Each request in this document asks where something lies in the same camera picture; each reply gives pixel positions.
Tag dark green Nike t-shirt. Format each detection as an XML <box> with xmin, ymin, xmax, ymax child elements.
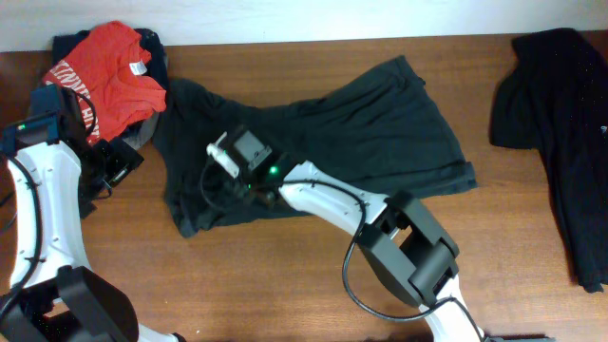
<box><xmin>152</xmin><ymin>56</ymin><xmax>477</xmax><ymax>238</ymax></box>

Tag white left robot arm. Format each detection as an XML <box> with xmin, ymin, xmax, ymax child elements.
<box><xmin>1</xmin><ymin>84</ymin><xmax>182</xmax><ymax>342</ymax></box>

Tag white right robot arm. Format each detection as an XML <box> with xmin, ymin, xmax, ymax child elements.
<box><xmin>206</xmin><ymin>126</ymin><xmax>493</xmax><ymax>341</ymax></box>

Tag grey folded garment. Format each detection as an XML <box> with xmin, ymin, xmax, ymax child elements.
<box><xmin>121</xmin><ymin>112</ymin><xmax>160</xmax><ymax>150</ymax></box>

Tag red folded t-shirt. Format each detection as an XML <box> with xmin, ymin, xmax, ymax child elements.
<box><xmin>43</xmin><ymin>21</ymin><xmax>166</xmax><ymax>144</ymax></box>

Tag navy folded garment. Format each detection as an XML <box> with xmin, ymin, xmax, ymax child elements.
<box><xmin>51</xmin><ymin>28</ymin><xmax>169</xmax><ymax>90</ymax></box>

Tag black t-shirt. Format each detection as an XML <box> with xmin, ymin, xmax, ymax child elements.
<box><xmin>489</xmin><ymin>28</ymin><xmax>607</xmax><ymax>294</ymax></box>

